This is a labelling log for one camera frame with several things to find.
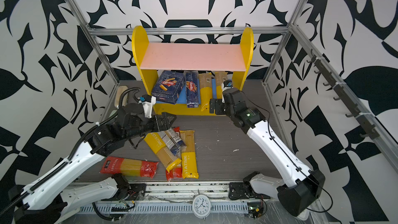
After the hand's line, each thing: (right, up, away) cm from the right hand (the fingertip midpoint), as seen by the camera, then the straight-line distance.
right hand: (218, 101), depth 74 cm
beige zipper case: (-65, +6, +36) cm, 74 cm away
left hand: (-21, -6, -9) cm, 24 cm away
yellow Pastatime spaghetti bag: (-33, -23, +11) cm, 42 cm away
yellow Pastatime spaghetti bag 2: (-15, -29, +9) cm, 34 cm away
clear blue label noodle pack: (-24, -22, +11) cm, 34 cm away
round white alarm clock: (-8, -45, -7) cm, 46 cm away
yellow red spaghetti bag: (-22, -35, +4) cm, 41 cm away
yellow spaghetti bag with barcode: (+4, +14, +25) cm, 29 cm away
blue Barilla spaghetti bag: (-13, +8, +19) cm, 25 cm away
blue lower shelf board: (-19, +2, +19) cm, 27 cm away
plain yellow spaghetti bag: (-6, +12, +23) cm, 26 cm away
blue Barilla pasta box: (-27, +8, +15) cm, 32 cm away
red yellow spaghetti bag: (-44, -33, +4) cm, 55 cm away
